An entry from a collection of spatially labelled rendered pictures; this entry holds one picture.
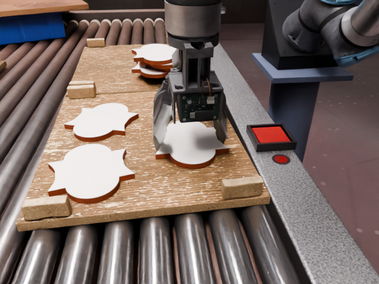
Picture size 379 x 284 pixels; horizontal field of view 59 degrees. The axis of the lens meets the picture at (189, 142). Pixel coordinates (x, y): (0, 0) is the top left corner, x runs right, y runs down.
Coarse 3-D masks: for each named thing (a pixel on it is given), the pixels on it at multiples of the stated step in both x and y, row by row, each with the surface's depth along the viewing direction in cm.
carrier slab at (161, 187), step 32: (96, 96) 78; (128, 96) 78; (64, 128) 65; (128, 128) 65; (128, 160) 56; (160, 160) 56; (224, 160) 56; (32, 192) 49; (128, 192) 49; (160, 192) 49; (192, 192) 49; (32, 224) 44; (64, 224) 45
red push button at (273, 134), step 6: (258, 132) 65; (264, 132) 65; (270, 132) 65; (276, 132) 65; (282, 132) 65; (258, 138) 63; (264, 138) 63; (270, 138) 63; (276, 138) 63; (282, 138) 63
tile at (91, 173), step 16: (96, 144) 58; (64, 160) 54; (80, 160) 54; (96, 160) 54; (112, 160) 54; (64, 176) 50; (80, 176) 50; (96, 176) 50; (112, 176) 50; (128, 176) 51; (48, 192) 47; (64, 192) 48; (80, 192) 47; (96, 192) 47; (112, 192) 48
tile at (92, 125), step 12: (84, 108) 70; (96, 108) 70; (108, 108) 70; (120, 108) 70; (72, 120) 65; (84, 120) 65; (96, 120) 65; (108, 120) 65; (120, 120) 65; (132, 120) 67; (84, 132) 61; (96, 132) 61; (108, 132) 61; (120, 132) 62
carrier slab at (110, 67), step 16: (96, 48) 111; (112, 48) 111; (128, 48) 111; (80, 64) 97; (96, 64) 97; (112, 64) 97; (128, 64) 97; (80, 80) 87; (96, 80) 87; (112, 80) 87; (128, 80) 87; (144, 80) 87; (160, 80) 87
